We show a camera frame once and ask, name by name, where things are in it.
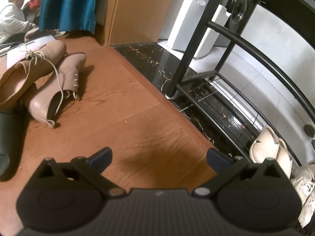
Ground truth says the cream sandal right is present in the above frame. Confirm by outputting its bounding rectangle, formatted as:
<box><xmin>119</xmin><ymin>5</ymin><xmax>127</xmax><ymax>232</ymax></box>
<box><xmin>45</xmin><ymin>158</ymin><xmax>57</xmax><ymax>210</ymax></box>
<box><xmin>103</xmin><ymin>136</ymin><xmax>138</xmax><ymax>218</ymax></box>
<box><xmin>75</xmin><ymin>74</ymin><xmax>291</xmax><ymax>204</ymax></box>
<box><xmin>276</xmin><ymin>138</ymin><xmax>293</xmax><ymax>178</ymax></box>

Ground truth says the white sneaker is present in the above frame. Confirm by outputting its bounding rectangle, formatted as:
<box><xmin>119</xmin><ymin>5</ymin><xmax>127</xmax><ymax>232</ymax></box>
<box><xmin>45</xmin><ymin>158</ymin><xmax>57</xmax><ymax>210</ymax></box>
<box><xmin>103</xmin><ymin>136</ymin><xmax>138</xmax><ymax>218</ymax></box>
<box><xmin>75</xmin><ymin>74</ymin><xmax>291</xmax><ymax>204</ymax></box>
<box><xmin>291</xmin><ymin>164</ymin><xmax>314</xmax><ymax>228</ymax></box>

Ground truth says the lower beige lace-up shoe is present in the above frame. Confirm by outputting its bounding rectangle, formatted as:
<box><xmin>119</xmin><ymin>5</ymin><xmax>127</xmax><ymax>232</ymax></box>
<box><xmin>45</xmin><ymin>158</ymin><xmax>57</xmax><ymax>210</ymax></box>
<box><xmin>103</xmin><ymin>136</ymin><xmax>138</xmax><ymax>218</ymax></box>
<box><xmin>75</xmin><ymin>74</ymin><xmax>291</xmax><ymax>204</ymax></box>
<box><xmin>21</xmin><ymin>52</ymin><xmax>86</xmax><ymax>128</ymax></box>

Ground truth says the beige lace-up shoe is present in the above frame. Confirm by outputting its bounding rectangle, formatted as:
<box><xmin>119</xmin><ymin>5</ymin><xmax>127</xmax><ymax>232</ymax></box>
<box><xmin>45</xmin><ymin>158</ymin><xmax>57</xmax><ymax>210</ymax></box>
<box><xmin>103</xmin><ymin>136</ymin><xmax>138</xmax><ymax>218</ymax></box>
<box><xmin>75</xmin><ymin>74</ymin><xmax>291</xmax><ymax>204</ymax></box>
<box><xmin>21</xmin><ymin>52</ymin><xmax>86</xmax><ymax>128</ymax></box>
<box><xmin>1</xmin><ymin>40</ymin><xmax>66</xmax><ymax>112</ymax></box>

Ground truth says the front black slide sandal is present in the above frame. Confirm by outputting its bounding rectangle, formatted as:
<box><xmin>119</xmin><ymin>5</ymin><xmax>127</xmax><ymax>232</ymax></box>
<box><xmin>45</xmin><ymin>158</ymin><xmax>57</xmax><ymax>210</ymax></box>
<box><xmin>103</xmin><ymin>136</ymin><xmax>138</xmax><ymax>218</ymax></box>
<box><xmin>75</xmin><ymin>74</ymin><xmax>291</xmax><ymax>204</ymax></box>
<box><xmin>1</xmin><ymin>111</ymin><xmax>26</xmax><ymax>182</ymax></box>

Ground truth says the upper beige lace-up shoe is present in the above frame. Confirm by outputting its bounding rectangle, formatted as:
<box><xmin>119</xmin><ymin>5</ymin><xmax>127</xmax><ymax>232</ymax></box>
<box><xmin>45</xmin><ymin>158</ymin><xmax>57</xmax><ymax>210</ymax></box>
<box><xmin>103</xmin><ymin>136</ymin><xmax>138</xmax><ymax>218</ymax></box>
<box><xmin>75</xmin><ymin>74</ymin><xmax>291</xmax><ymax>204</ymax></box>
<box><xmin>1</xmin><ymin>40</ymin><xmax>66</xmax><ymax>112</ymax></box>

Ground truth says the black metal shoe rack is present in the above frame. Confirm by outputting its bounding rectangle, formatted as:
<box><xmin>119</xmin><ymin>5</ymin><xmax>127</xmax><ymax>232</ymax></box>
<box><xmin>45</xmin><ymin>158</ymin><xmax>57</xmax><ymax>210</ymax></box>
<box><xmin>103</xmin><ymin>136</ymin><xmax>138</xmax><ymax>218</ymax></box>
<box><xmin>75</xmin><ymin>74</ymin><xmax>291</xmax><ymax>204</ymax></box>
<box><xmin>165</xmin><ymin>0</ymin><xmax>315</xmax><ymax>167</ymax></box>

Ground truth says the purple white flat scale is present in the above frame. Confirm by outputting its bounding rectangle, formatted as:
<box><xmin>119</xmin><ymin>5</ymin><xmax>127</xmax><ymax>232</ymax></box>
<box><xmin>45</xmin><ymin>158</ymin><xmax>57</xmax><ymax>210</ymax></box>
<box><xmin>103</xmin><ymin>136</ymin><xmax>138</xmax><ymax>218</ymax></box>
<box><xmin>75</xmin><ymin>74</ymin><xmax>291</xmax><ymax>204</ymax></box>
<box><xmin>6</xmin><ymin>35</ymin><xmax>55</xmax><ymax>69</ymax></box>

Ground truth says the white air purifier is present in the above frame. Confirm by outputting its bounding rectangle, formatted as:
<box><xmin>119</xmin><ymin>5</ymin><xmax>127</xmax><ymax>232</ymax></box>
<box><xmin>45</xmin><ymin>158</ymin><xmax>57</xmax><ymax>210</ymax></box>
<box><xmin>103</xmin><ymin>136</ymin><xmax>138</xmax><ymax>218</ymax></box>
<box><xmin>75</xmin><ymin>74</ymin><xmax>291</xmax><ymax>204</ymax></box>
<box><xmin>167</xmin><ymin>0</ymin><xmax>232</xmax><ymax>60</ymax></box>

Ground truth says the teal curtain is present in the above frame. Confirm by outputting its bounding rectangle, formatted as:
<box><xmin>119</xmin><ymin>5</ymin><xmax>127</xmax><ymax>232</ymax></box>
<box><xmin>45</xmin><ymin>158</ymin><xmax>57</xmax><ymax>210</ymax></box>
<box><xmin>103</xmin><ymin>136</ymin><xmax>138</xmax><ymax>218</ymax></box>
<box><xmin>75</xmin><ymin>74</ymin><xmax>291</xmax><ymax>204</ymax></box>
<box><xmin>39</xmin><ymin>0</ymin><xmax>96</xmax><ymax>34</ymax></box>

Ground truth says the person in white jacket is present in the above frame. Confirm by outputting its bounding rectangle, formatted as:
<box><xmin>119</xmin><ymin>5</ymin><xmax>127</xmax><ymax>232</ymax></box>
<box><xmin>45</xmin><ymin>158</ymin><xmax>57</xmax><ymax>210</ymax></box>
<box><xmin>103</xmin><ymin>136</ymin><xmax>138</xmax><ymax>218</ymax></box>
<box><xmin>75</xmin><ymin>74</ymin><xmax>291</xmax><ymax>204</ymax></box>
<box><xmin>1</xmin><ymin>0</ymin><xmax>36</xmax><ymax>44</ymax></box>

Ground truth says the black speaker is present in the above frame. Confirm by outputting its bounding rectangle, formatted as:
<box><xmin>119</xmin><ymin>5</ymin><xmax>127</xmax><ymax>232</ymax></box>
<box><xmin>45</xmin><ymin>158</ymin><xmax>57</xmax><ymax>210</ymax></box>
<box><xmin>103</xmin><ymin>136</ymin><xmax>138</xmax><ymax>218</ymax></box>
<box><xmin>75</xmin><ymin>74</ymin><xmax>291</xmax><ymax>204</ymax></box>
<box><xmin>212</xmin><ymin>0</ymin><xmax>258</xmax><ymax>35</ymax></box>

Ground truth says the leaning mirror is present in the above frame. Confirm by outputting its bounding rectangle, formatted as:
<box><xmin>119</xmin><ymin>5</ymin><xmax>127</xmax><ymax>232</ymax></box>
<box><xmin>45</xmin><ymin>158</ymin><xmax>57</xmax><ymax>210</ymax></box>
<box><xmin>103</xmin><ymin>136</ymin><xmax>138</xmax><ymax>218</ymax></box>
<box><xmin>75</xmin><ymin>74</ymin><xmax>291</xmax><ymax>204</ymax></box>
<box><xmin>1</xmin><ymin>0</ymin><xmax>52</xmax><ymax>56</ymax></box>

